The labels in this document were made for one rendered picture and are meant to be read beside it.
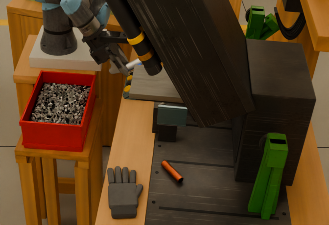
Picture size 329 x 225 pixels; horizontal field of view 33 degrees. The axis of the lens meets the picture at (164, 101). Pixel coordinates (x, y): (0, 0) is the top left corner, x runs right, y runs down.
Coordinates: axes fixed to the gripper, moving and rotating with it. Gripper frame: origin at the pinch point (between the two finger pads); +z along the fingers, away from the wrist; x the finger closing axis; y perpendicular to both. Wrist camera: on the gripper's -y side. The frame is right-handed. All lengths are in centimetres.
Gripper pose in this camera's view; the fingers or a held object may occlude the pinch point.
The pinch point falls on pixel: (128, 69)
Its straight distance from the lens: 211.4
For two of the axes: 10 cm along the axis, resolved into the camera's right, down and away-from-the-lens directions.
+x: -0.6, 6.0, -8.0
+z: 5.2, 7.0, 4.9
